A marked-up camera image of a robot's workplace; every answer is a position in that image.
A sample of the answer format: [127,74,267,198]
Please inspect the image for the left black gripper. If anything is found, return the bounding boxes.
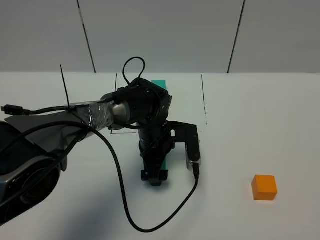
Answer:
[138,120,175,187]

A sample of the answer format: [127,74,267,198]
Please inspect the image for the orange block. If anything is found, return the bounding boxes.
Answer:
[251,174,278,201]

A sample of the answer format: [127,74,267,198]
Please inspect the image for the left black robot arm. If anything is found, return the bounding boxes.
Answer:
[0,78,172,224]

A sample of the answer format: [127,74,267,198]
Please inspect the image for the teal template block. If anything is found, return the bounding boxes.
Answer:
[151,80,167,92]

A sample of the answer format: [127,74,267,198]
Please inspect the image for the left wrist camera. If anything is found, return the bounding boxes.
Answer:
[168,121,201,174]

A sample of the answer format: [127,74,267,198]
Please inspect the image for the black cable tie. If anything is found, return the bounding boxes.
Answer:
[60,65,74,114]

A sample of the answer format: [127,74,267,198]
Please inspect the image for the left black cable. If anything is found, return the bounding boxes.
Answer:
[0,57,201,232]

